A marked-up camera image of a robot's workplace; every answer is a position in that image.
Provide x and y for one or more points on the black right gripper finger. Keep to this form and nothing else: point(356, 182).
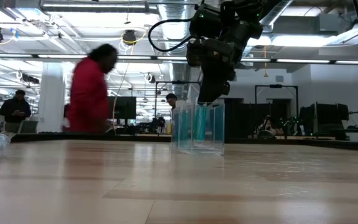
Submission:
point(223, 88)
point(207, 90)

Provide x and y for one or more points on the teal mouthwash bottle white cap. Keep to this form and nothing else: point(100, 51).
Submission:
point(182, 124)
point(200, 123)

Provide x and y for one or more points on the clear acrylic organizer box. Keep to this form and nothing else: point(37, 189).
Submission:
point(220, 137)

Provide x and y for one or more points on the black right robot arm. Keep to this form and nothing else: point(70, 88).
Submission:
point(247, 7)

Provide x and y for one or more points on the black background robot station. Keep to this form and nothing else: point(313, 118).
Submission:
point(325, 119)

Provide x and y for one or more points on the seated person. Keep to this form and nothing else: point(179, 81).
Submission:
point(267, 126)

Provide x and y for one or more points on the black background monitor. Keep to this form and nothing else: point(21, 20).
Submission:
point(124, 107)

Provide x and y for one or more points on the long ceiling light strip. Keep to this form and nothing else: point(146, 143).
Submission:
point(303, 61)

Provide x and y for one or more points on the walking person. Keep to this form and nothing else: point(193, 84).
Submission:
point(87, 96)

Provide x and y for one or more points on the white room pillar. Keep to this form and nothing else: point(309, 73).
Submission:
point(51, 93)

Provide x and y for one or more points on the grey office chair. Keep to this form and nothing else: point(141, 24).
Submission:
point(27, 126)

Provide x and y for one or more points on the standing person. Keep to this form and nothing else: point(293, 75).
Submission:
point(15, 109)

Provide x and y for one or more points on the black metal frame stand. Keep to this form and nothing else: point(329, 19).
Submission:
point(275, 86)
point(179, 82)

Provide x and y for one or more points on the silver ribbed ventilation duct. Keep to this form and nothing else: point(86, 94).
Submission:
point(174, 34)

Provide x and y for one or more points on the silver slanted ventilation duct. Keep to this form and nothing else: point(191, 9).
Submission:
point(278, 14)

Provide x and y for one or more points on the black table frame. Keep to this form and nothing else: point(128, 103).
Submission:
point(291, 143)

